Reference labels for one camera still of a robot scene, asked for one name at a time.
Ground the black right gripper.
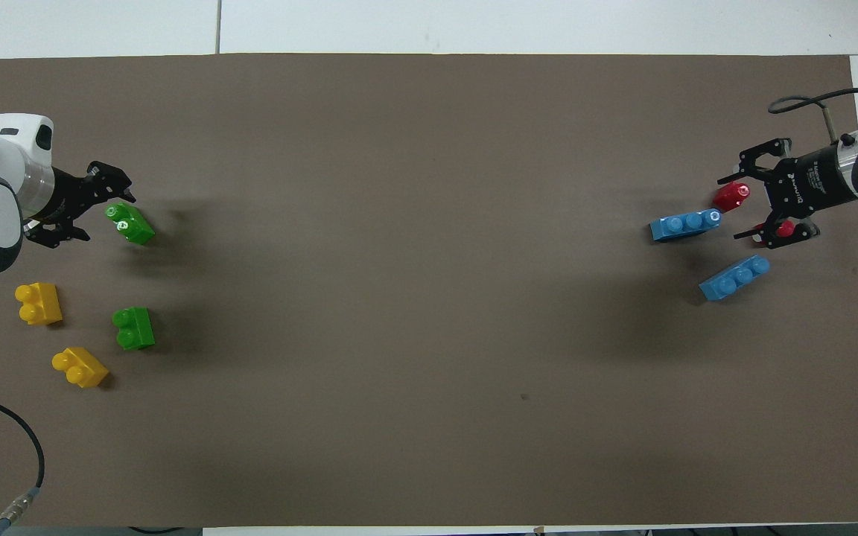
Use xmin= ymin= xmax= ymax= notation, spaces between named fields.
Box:
xmin=719 ymin=137 xmax=858 ymax=249

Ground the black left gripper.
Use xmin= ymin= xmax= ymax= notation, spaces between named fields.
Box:
xmin=24 ymin=160 xmax=138 ymax=249

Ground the green two-stud brick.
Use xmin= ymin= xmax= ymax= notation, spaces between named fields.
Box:
xmin=112 ymin=307 xmax=156 ymax=351
xmin=104 ymin=202 xmax=156 ymax=246

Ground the blue three-stud brick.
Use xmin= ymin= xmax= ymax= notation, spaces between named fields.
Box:
xmin=699 ymin=255 xmax=771 ymax=302
xmin=649 ymin=208 xmax=722 ymax=244

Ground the red one-stud brick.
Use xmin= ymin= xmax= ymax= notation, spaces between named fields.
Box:
xmin=712 ymin=181 xmax=751 ymax=213
xmin=751 ymin=220 xmax=797 ymax=246

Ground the yellow two-stud brick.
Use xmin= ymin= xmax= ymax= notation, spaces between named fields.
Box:
xmin=51 ymin=347 xmax=110 ymax=389
xmin=15 ymin=282 xmax=63 ymax=326

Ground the brown table mat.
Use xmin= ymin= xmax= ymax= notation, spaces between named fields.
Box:
xmin=0 ymin=54 xmax=858 ymax=528

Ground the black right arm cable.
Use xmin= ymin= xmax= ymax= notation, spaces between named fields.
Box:
xmin=768 ymin=87 xmax=858 ymax=147

